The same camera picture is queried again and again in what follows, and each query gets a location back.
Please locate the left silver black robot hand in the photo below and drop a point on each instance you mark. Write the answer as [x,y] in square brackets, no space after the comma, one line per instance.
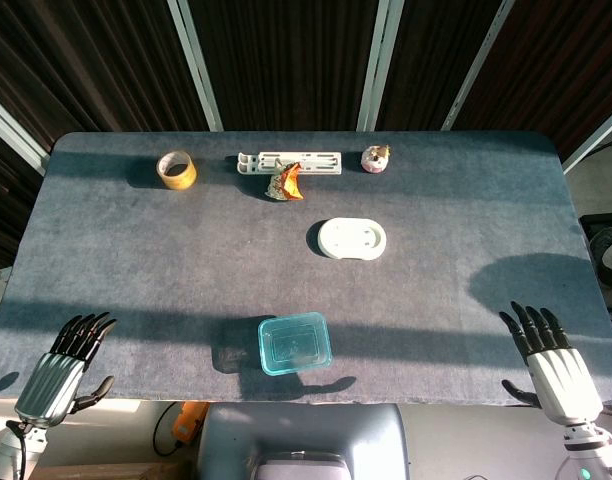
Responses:
[48,385]

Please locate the pink toy cake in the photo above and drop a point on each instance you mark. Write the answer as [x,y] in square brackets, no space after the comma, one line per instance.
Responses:
[375,159]

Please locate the blue-grey table cloth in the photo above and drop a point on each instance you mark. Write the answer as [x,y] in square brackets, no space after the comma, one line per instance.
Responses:
[161,260]

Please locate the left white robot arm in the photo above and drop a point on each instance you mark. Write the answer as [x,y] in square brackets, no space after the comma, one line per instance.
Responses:
[3,457]

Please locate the orange device under table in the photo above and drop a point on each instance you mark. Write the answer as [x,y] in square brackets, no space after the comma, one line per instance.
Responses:
[191,417]

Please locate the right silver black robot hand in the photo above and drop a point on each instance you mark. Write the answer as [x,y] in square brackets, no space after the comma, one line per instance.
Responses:
[563,382]

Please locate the grey robot torso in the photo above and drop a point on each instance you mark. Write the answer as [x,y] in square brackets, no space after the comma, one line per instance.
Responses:
[306,430]

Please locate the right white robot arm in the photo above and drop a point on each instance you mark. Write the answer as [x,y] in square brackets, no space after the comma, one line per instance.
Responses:
[583,450]

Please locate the white oval plastic base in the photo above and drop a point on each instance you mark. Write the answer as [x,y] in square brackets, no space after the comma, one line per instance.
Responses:
[352,239]

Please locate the white metal frame post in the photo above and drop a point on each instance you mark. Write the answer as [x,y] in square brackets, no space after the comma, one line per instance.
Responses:
[478,65]
[196,65]
[378,65]
[593,142]
[11,130]

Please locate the crumpled orange snack wrapper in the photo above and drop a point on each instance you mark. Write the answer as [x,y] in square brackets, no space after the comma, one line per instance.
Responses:
[288,184]

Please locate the blue translucent container lid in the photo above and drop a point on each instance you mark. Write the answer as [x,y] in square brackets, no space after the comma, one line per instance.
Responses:
[294,344]

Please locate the white plastic slotted rack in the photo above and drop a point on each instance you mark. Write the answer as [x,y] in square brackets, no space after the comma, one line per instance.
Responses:
[316,161]

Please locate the black equipment beside table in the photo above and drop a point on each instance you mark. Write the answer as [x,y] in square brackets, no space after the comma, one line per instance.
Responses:
[603,245]

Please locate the yellow packing tape roll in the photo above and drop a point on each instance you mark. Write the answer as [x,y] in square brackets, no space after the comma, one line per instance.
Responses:
[178,171]

